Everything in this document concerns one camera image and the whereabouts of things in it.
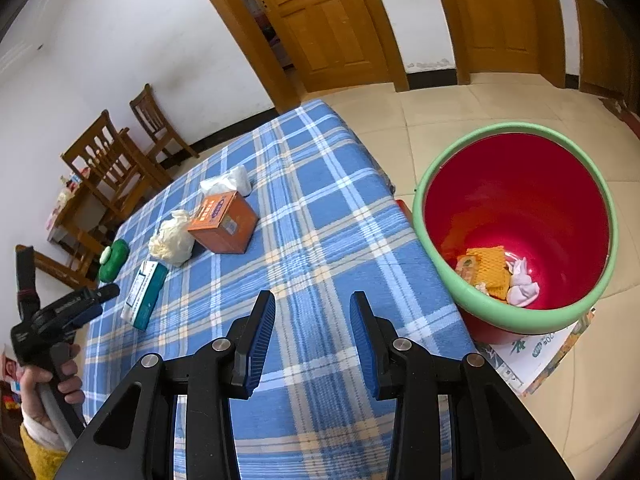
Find wooden door with metal handle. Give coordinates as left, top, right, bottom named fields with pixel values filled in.
left=452, top=0, right=556, bottom=78

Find person's left forearm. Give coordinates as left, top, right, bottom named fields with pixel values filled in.
left=19, top=412, right=68, bottom=480

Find orange cardboard box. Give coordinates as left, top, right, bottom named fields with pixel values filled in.
left=187, top=191, right=259, bottom=255

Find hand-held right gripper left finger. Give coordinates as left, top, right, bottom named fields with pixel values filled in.
left=52, top=290, right=277, bottom=480

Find wooden panel door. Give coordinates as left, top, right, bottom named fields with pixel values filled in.
left=235, top=0, right=391, bottom=93

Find yellow foam net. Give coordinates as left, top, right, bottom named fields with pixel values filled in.
left=465, top=245, right=511, bottom=301

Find wooden door frame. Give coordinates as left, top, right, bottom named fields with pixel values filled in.
left=427, top=0, right=581, bottom=88
left=182, top=0, right=408, bottom=116

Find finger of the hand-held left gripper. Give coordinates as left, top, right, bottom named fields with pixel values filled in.
left=62, top=302, right=103, bottom=332
left=75, top=283, right=121, bottom=311

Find teal and white box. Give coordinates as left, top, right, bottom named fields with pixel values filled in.
left=120, top=261, right=169, bottom=331

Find person's left hand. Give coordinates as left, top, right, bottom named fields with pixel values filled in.
left=20, top=344, right=87, bottom=433

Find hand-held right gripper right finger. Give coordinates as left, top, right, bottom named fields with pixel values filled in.
left=349, top=291, right=576, bottom=480

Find printed paper sheets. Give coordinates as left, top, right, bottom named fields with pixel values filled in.
left=472, top=307, right=598, bottom=397

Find red bucket with green rim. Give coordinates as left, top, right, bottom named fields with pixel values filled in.
left=412, top=122, right=620, bottom=345

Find green flower-shaped container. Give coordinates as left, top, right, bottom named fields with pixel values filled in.
left=97, top=240, right=130, bottom=282

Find cream plastic bag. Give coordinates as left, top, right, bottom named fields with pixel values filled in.
left=148, top=210, right=196, bottom=267

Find wooden dining table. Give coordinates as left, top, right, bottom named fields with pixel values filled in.
left=47, top=180, right=131, bottom=281

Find white tissue wad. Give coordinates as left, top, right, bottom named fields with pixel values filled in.
left=200, top=165, right=252, bottom=197

